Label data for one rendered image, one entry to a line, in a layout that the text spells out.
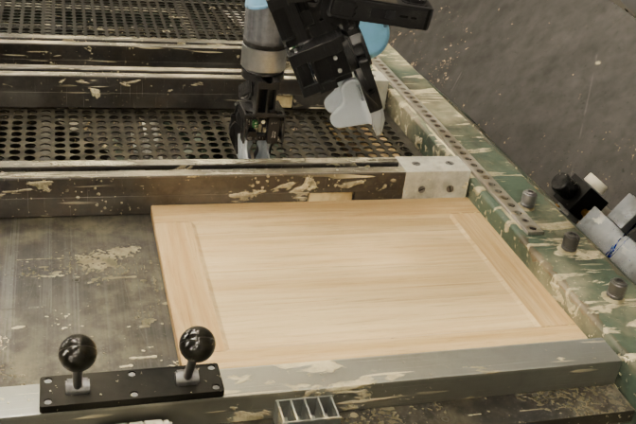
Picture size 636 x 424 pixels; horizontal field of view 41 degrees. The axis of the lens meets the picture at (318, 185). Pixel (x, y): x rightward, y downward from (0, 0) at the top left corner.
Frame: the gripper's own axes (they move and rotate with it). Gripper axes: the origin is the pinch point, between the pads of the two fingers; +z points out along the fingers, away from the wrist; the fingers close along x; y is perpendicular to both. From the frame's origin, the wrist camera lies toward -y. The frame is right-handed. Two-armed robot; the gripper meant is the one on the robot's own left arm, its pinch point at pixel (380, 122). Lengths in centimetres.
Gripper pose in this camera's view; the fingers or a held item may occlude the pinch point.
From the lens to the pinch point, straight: 98.4
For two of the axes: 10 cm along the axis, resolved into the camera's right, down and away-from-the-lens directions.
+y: -9.3, 3.6, 0.4
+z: 3.1, 7.5, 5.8
